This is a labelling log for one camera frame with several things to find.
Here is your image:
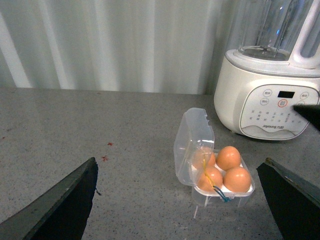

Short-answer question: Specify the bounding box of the brown egg top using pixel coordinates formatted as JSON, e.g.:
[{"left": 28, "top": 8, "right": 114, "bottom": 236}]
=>
[{"left": 216, "top": 146, "right": 241, "bottom": 171}]

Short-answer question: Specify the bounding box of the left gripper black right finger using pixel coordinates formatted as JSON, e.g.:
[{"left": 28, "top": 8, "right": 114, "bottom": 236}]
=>
[{"left": 256, "top": 157, "right": 320, "bottom": 240}]

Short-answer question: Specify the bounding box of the white Joyoung blender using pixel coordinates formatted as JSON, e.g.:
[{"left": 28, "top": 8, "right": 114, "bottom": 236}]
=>
[{"left": 213, "top": 0, "right": 320, "bottom": 141}]

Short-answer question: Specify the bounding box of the clear plastic egg box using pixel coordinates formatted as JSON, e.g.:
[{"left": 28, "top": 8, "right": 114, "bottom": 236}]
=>
[{"left": 173, "top": 107, "right": 255, "bottom": 207}]

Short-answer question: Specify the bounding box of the brown egg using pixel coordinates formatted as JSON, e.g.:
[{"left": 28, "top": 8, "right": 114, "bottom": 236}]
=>
[
  {"left": 216, "top": 146, "right": 241, "bottom": 171},
  {"left": 222, "top": 166, "right": 252, "bottom": 193},
  {"left": 192, "top": 146, "right": 216, "bottom": 169}
]

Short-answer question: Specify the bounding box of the grey curtain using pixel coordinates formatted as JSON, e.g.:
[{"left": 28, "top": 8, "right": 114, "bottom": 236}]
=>
[{"left": 0, "top": 0, "right": 237, "bottom": 95}]

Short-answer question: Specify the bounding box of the brown egg hidden back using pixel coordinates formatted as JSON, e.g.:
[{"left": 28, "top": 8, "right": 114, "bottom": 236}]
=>
[{"left": 197, "top": 166, "right": 223, "bottom": 193}]

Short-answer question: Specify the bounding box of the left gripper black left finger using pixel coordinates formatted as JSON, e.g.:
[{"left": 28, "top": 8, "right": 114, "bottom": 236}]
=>
[{"left": 0, "top": 157, "right": 98, "bottom": 240}]

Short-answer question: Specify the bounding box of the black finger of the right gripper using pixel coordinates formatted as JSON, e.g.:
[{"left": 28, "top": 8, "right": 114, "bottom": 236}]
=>
[{"left": 293, "top": 104, "right": 320, "bottom": 128}]

